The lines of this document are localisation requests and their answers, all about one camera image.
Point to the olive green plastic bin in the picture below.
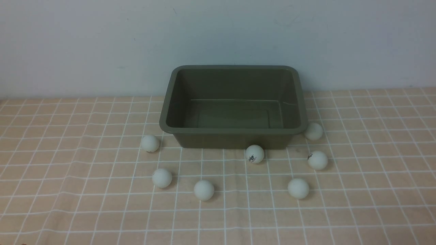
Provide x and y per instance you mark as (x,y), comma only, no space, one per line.
(234,106)

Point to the peach checkered tablecloth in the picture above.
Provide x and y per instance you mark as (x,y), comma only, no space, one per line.
(73,173)

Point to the white ball with logo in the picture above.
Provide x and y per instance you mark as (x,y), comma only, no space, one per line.
(254,154)

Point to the white ball marked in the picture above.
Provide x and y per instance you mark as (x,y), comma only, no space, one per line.
(317,160)

